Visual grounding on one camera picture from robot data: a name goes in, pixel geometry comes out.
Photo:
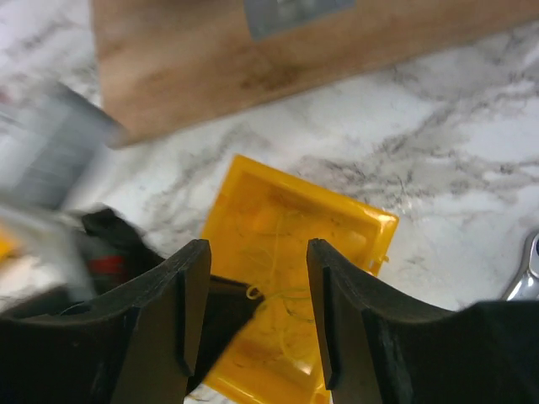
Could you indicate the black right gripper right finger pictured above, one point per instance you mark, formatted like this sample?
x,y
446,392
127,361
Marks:
x,y
379,345

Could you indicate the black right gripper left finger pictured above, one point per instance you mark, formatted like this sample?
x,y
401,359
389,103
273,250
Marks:
x,y
137,343

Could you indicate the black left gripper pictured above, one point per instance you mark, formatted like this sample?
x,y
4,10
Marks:
x,y
115,253

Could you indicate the loose yellow plastic bin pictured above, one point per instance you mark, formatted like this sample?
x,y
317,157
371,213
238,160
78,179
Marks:
x,y
258,229

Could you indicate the silver ratchet wrench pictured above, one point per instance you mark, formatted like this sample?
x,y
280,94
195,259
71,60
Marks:
x,y
524,286

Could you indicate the wooden base board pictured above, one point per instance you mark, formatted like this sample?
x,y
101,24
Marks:
x,y
167,65

